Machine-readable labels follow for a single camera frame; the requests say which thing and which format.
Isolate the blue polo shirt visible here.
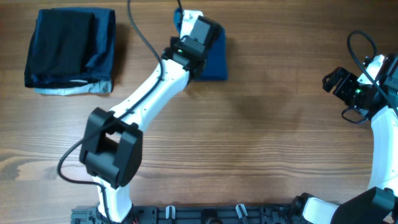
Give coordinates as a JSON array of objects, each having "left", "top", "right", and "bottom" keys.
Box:
[{"left": 173, "top": 8, "right": 228, "bottom": 81}]

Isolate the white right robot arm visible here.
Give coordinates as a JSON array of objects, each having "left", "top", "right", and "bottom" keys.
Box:
[{"left": 287, "top": 54, "right": 397, "bottom": 223}]

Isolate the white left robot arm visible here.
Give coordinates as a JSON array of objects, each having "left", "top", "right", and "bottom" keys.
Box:
[{"left": 79, "top": 45, "right": 209, "bottom": 223}]

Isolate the navy blue folded garment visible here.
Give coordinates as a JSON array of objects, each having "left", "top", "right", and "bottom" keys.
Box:
[{"left": 53, "top": 7, "right": 116, "bottom": 80}]

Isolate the white folded garment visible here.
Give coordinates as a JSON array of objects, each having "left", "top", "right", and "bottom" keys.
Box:
[{"left": 34, "top": 78, "right": 113, "bottom": 96}]

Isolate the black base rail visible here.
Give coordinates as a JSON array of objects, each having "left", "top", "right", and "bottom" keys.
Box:
[{"left": 70, "top": 203, "right": 312, "bottom": 224}]

